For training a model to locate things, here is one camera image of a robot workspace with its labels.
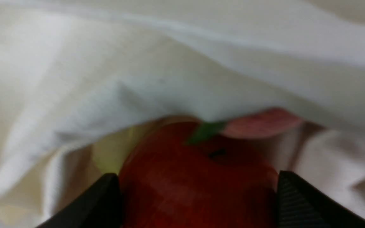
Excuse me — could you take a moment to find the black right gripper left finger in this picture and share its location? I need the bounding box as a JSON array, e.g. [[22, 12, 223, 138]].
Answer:
[[38, 173, 122, 228]]

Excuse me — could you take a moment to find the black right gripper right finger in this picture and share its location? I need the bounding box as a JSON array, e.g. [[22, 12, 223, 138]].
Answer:
[[277, 171, 365, 228]]

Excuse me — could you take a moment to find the dark red apple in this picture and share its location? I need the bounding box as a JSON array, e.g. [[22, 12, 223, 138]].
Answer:
[[119, 122, 278, 228]]

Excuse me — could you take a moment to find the white cloth tote bag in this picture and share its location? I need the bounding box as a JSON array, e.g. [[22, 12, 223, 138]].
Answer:
[[0, 0, 365, 228]]

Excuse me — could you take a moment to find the pink red apple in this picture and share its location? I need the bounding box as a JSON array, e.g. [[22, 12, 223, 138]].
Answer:
[[220, 108, 304, 139]]

